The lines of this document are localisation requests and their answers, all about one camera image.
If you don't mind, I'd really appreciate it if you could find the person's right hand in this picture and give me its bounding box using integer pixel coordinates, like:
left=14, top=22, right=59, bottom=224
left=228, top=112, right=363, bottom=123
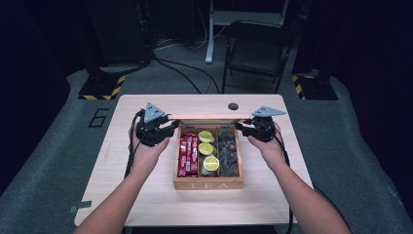
left=246, top=121, right=288, bottom=170

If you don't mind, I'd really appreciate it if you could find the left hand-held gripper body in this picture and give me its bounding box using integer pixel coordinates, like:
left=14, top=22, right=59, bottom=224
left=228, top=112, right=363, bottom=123
left=134, top=101, right=172, bottom=148

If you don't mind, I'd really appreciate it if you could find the person's left hand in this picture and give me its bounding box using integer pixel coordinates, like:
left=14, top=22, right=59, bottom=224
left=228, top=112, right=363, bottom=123
left=128, top=120, right=171, bottom=175

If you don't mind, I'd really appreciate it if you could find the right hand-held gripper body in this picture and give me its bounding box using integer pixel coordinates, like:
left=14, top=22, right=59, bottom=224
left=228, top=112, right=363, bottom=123
left=250, top=105, right=287, bottom=143

